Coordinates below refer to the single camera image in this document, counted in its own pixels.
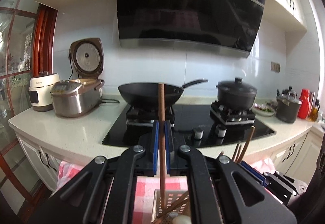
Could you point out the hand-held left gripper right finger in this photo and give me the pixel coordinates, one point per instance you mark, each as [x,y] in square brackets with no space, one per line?
[167,148]

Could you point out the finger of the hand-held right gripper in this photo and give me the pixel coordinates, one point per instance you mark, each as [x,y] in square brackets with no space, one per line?
[254,173]

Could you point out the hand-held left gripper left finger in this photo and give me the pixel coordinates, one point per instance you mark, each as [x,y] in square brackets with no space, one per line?
[155,148]

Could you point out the white plastic utensil basket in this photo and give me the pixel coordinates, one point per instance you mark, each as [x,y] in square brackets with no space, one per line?
[158,201]

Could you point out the white ceramic spoon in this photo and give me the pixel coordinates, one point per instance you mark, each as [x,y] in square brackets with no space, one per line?
[181,220]

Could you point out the black glass gas stove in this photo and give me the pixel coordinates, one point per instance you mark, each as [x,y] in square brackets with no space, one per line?
[193,117]

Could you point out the red checked tablecloth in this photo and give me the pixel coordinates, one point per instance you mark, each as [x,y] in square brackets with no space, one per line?
[147,193]

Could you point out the black wok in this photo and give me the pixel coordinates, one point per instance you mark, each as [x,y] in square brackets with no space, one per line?
[142,94]

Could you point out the white plate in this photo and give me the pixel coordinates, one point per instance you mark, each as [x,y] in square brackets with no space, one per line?
[264,112]

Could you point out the grey stockpot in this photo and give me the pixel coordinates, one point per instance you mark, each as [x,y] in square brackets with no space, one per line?
[287,109]

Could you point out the black lidded pot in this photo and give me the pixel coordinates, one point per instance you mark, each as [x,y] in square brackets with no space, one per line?
[236,97]

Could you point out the oil bottle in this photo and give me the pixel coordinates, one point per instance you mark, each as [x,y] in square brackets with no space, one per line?
[314,112]

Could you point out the red thermos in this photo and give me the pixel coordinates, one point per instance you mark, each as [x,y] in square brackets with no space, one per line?
[304,104]

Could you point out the steel bottle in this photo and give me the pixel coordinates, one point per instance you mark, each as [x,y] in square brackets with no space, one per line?
[312,99]

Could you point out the open steel rice cooker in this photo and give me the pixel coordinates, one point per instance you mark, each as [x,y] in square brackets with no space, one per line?
[71,97]

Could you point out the small white cooker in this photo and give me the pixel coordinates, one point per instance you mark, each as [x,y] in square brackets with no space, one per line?
[42,89]

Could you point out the black range hood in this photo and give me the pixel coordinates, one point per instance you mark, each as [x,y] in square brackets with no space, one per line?
[190,11]

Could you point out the red wooden glass door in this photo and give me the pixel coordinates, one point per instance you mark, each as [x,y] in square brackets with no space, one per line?
[44,36]

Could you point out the wall switch panel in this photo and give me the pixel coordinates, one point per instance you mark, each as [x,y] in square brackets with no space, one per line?
[275,67]

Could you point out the wall power socket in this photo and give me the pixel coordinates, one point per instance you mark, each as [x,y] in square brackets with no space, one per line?
[69,54]

